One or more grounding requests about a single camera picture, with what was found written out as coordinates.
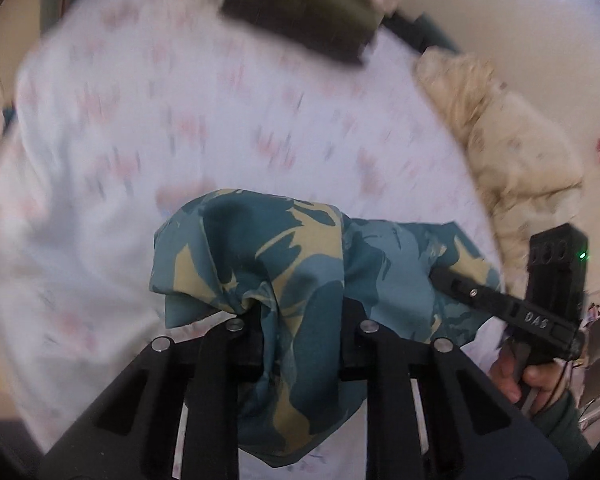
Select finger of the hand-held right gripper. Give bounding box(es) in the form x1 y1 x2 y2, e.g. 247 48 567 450
429 266 531 322

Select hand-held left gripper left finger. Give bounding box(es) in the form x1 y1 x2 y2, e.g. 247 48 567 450
37 305 281 480

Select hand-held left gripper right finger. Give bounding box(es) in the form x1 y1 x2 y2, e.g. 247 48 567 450
337 300 570 480

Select teal floral shorts pants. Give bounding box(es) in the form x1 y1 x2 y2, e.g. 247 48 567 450
150 189 503 468

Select person's right forearm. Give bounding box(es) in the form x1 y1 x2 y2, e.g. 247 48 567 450
530 389 595 463

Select dark brown folded pants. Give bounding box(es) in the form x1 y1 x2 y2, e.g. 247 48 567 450
219 0 376 67

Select person's right hand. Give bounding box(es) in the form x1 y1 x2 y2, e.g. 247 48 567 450
489 346 571 415

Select yellow bear-print duvet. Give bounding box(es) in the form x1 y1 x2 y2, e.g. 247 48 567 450
414 50 586 281

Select white floral bed sheet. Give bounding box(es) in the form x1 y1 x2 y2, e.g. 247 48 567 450
0 0 506 480

